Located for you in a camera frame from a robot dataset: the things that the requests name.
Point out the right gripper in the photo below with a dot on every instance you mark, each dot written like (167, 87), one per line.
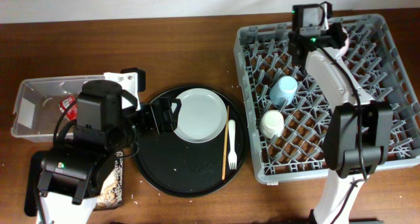
(336, 35)

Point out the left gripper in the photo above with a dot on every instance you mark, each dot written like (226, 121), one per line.
(170, 119)

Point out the grey round plate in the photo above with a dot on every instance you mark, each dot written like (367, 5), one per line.
(202, 115)

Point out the wooden chopstick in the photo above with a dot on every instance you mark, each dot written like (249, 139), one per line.
(224, 158)

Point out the white plastic fork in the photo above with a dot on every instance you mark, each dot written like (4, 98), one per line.
(232, 156)

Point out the light blue cup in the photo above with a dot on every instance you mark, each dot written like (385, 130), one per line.
(283, 91)

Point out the red snack wrapper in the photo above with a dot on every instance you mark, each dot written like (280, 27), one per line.
(71, 114)

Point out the food scraps with rice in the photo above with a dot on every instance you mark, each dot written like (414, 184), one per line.
(111, 193)

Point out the cream paper cup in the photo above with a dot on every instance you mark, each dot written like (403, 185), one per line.
(272, 124)

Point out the pink bowl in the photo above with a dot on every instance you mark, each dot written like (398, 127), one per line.
(343, 50)

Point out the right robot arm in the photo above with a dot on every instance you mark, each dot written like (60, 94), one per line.
(357, 137)

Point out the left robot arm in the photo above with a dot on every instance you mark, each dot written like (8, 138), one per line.
(84, 150)

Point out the grey dishwasher rack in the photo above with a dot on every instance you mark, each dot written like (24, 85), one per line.
(262, 58)

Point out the round black serving tray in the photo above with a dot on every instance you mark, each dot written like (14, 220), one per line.
(179, 168)

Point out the clear plastic bin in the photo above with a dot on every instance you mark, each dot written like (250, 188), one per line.
(36, 107)

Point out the black rectangular tray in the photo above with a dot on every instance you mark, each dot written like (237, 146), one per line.
(30, 208)

